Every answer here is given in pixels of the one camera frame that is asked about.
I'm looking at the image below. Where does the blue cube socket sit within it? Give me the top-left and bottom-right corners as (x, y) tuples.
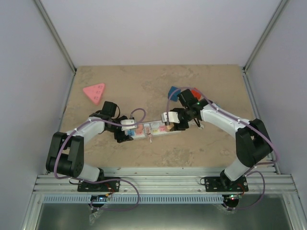
(167, 86), (181, 102)

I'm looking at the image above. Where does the red cube socket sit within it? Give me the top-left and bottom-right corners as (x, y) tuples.
(191, 88), (201, 100)

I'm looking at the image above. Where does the white power strip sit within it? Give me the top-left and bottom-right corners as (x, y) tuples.
(124, 120), (180, 140)

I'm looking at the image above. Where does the pink power strip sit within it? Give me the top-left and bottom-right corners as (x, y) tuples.
(83, 83), (105, 105)

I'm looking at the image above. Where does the beige cube socket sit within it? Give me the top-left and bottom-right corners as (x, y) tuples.
(165, 123), (175, 132)

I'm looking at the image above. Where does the small white round charger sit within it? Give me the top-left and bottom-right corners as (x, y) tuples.
(151, 122), (160, 130)

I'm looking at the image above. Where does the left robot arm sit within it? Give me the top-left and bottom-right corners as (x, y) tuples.
(46, 102), (133, 194)

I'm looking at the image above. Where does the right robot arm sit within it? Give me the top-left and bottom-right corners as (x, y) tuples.
(161, 87), (275, 193)

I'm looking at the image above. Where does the pink rectangular adapter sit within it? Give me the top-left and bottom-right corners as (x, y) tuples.
(134, 124), (144, 137)

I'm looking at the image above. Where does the white usb charger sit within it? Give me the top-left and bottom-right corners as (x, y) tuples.
(143, 123), (151, 135)

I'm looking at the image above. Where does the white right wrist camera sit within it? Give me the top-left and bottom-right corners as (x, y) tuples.
(161, 111), (180, 124)

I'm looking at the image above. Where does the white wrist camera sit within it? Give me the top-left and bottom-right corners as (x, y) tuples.
(161, 111), (180, 124)
(120, 119), (138, 131)

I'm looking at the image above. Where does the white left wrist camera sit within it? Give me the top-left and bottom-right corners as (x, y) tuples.
(120, 119), (138, 131)

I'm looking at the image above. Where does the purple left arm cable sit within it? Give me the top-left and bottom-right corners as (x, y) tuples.
(53, 108), (146, 212)

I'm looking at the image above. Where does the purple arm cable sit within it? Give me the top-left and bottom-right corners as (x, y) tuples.
(165, 86), (280, 211)
(53, 108), (146, 212)

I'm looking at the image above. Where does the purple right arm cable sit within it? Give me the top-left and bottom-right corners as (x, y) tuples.
(165, 86), (280, 211)

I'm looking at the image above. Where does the grey slotted cable duct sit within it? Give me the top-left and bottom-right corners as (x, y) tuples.
(43, 194), (224, 204)

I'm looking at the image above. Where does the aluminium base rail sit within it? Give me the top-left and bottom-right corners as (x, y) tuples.
(33, 165), (297, 194)

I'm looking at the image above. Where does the aluminium frame post right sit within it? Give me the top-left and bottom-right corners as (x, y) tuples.
(242, 0), (291, 72)

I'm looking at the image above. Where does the aluminium frame post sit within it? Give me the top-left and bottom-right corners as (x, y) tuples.
(33, 0), (77, 75)
(242, 0), (291, 72)

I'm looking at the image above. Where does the aluminium frame post left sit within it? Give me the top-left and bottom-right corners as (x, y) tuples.
(33, 0), (77, 75)

